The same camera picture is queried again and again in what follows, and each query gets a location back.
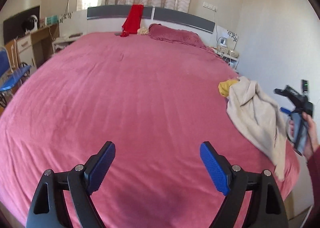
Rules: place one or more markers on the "beige knit sweater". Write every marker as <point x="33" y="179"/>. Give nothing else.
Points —
<point x="258" y="118"/>

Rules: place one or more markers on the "wooden desk with drawers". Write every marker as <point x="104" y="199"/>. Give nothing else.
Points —
<point x="34" y="48"/>

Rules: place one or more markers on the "blue folding chair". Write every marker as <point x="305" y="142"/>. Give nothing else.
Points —
<point x="13" y="76"/>

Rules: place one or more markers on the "cream plush toy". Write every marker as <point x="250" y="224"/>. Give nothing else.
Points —
<point x="143" y="31"/>

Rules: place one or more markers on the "yellow garment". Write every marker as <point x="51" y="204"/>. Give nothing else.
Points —
<point x="224" y="87"/>

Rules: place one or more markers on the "red garment on headboard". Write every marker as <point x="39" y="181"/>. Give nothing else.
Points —
<point x="132" y="23"/>

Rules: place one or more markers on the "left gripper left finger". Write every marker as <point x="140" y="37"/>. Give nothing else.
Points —
<point x="48" y="207"/>

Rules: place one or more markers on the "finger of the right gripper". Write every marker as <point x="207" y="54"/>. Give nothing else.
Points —
<point x="282" y="92"/>
<point x="285" y="111"/>

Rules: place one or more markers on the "person right hand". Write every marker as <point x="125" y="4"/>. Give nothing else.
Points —
<point x="312" y="143"/>

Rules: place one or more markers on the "grey white headboard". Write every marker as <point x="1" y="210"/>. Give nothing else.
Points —
<point x="110" y="18"/>

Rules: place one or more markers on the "pink bed blanket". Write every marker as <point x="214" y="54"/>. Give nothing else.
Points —
<point x="156" y="101"/>

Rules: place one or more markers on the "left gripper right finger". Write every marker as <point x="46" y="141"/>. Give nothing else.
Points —
<point x="266" y="207"/>

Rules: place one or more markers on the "white bedside table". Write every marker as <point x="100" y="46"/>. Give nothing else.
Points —
<point x="225" y="47"/>

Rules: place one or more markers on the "dark pink pillow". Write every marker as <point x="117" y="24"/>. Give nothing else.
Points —
<point x="164" y="33"/>

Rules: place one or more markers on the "wall power socket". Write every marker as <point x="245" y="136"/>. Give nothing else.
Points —
<point x="210" y="6"/>

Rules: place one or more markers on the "black monitor screen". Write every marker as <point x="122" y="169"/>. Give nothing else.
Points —
<point x="14" y="26"/>

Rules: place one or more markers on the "person right forearm red sleeve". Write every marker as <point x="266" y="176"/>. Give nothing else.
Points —
<point x="313" y="167"/>

